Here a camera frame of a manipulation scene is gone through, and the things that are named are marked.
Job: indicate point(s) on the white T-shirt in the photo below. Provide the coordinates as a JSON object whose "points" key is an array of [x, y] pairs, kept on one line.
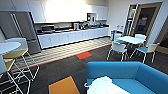
{"points": [[103, 86]]}

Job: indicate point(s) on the white lower kitchen cabinets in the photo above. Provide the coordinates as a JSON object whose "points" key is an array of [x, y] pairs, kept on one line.
{"points": [[73, 36]]}

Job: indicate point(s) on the white kitchen cabinets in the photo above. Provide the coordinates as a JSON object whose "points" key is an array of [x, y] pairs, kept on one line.
{"points": [[33, 10], [73, 36]]}

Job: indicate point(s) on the blue waste bin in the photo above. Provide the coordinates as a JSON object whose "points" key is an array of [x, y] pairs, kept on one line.
{"points": [[116, 35]]}

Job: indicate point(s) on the grey microwave oven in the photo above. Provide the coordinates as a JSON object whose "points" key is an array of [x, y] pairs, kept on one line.
{"points": [[47, 29]]}

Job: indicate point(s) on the white square table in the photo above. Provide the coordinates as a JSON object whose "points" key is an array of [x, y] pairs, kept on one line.
{"points": [[130, 40]]}

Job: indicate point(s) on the large blue sofa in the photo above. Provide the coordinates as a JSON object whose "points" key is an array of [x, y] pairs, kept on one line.
{"points": [[133, 73]]}

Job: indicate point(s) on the white chair with blue seat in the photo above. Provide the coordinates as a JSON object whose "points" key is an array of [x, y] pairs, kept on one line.
{"points": [[146, 50]]}

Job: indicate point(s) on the white upper kitchen cabinets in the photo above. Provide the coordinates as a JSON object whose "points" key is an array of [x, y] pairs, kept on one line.
{"points": [[33, 10]]}

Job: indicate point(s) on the wooden door with red sign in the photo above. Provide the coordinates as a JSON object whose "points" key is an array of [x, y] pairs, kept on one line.
{"points": [[145, 23]]}

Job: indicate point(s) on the yellow and white high stool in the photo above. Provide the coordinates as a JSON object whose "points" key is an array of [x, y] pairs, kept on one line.
{"points": [[18, 44]]}

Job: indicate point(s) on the steel refrigerator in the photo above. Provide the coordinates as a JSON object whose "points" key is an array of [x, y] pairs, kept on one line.
{"points": [[20, 30]]}

